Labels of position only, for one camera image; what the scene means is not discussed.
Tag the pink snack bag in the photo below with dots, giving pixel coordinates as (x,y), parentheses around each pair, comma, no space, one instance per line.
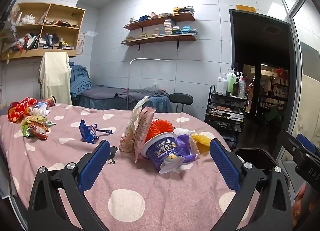
(143,131)

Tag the black trolley cart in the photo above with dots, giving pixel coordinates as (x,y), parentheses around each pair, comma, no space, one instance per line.
(225,118)

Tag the massage bed with grey cover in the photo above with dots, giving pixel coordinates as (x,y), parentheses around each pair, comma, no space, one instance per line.
(112,98)

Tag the white plastic bag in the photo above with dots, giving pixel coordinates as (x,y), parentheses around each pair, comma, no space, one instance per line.
(28,19)

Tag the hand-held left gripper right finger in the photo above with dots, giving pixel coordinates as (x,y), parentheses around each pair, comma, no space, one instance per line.
(225,166)

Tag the orange spiky ball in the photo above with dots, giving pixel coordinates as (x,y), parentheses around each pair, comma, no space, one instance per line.
(160,128)

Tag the wooden wall shelf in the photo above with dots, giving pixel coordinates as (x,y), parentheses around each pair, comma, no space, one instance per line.
(160,19)
(160,39)

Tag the red snack can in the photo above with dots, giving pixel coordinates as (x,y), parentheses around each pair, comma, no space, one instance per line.
(48,100)

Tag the dark pump bottle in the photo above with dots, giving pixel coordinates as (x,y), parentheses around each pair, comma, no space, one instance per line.
(235,88)

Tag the purple instant food cup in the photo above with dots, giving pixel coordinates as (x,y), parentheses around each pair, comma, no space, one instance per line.
(162,151)

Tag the pink polka-dot blanket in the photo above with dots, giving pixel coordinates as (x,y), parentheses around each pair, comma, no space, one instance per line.
(155,201)

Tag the clear pump bottle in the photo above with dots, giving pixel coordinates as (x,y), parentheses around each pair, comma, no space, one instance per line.
(241,87)

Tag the row of small boxes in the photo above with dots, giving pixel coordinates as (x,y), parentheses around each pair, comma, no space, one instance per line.
(180,11)

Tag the black round stool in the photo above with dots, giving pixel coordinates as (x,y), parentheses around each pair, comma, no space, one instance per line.
(181,98)

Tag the wooden wall cabinet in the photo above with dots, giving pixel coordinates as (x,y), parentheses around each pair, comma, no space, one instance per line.
(67,29)

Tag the cream cloth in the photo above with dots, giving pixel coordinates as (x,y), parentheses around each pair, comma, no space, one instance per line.
(56,76)

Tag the white floor lamp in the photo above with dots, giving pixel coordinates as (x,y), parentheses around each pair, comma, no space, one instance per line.
(128,83)

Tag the glass door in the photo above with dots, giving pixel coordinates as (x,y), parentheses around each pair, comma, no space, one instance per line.
(307,71)

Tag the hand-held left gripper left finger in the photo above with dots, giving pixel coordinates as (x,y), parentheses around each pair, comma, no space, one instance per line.
(91,168)

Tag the wall poster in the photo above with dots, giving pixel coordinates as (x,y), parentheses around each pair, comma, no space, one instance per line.
(80,43)

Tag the wall shelves with books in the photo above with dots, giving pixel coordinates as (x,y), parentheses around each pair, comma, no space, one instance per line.
(170,27)

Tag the white pump bottle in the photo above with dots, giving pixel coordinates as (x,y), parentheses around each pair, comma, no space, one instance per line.
(220,86)

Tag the green pump bottle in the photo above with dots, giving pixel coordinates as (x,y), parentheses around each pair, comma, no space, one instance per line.
(231,82)

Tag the red snack packet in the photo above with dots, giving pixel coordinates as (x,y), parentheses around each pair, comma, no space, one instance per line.
(38,131)

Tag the yellow wall sign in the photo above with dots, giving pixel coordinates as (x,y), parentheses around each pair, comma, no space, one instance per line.
(245,8)

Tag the yellow spiky ball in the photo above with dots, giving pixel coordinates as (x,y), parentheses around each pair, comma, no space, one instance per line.
(202,142)

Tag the purple plastic bag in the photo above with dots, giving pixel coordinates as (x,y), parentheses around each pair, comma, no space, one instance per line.
(185,146)

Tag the white snack bag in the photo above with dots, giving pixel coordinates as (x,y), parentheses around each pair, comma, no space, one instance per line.
(131,126)

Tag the clear plastic bottle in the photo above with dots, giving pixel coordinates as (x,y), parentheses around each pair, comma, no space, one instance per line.
(37,109)

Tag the pile of snack packets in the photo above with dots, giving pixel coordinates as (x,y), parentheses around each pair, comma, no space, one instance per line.
(32,121)

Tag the person's right hand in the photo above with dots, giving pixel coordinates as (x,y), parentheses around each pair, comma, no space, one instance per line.
(298,202)

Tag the blue cloth pile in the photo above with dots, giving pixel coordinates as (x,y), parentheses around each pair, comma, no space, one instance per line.
(80,81)

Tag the blue cookie wrapper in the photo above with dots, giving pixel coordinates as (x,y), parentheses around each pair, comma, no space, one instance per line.
(88,131)

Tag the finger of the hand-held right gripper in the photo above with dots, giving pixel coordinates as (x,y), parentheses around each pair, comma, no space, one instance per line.
(307,143)
(290,144)

